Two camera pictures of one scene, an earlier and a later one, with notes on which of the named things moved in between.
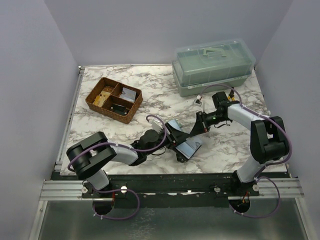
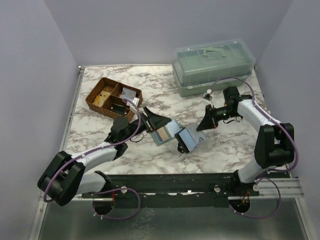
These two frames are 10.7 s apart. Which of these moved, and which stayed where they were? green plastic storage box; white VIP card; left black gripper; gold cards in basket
Moved: left black gripper
Stayed: gold cards in basket; green plastic storage box; white VIP card
